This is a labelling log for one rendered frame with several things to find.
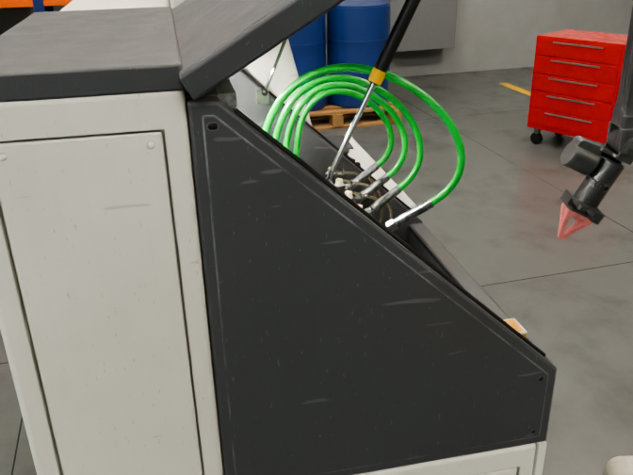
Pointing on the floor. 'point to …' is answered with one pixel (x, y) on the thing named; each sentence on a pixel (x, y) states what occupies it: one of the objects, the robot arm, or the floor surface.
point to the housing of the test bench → (104, 245)
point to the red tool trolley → (576, 83)
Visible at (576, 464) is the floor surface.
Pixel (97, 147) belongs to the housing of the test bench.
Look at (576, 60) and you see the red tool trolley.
